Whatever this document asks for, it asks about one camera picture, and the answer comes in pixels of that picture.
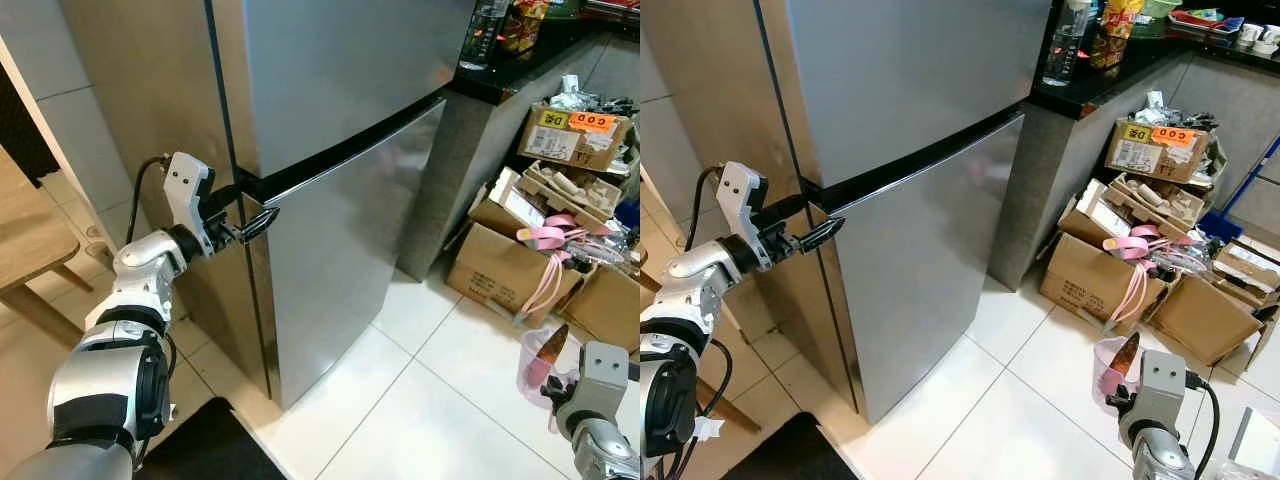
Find black floor mat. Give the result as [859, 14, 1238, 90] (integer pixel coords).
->
[720, 412, 861, 480]
[135, 398, 291, 480]

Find red blue tray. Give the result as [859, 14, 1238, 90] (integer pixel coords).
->
[583, 0, 641, 23]
[1165, 8, 1247, 43]

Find pink translucent measuring cup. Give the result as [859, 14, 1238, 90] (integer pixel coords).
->
[1092, 335, 1143, 409]
[517, 325, 583, 407]

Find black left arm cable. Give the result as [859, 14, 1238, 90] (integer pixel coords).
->
[680, 164, 737, 480]
[125, 155, 173, 247]

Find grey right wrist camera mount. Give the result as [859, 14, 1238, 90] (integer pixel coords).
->
[577, 341, 632, 423]
[1139, 349, 1190, 426]

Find orange carrot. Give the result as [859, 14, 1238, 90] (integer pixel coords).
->
[537, 323, 570, 363]
[1110, 332, 1141, 379]

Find large brown cardboard box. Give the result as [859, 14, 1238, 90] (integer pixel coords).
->
[446, 222, 589, 329]
[1040, 232, 1171, 336]

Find pink strap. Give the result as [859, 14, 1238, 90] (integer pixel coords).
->
[1100, 224, 1191, 331]
[514, 213, 601, 323]

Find crumpled silver foil bag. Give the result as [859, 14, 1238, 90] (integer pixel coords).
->
[548, 74, 601, 113]
[1135, 90, 1186, 129]

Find open brown cardboard box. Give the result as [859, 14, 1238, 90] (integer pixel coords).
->
[1212, 236, 1280, 311]

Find plain brown cardboard box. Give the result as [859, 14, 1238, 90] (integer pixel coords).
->
[1150, 272, 1266, 367]
[560, 262, 641, 353]

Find cardboard box white label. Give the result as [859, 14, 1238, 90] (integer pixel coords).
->
[468, 167, 549, 241]
[1058, 178, 1136, 251]

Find yellow red snack packet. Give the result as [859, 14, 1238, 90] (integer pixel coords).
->
[1090, 0, 1146, 71]
[498, 0, 550, 54]

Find silver fridge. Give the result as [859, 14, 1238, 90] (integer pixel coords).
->
[58, 0, 477, 401]
[645, 0, 1053, 421]

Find cardboard box holding wooden pieces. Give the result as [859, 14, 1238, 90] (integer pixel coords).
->
[1108, 172, 1209, 241]
[520, 160, 623, 229]

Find cardboard box orange COD label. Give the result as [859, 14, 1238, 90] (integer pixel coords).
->
[1104, 118, 1219, 185]
[518, 103, 633, 173]

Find clear plastic bottle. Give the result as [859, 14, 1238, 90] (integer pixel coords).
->
[1042, 0, 1093, 87]
[460, 0, 513, 71]

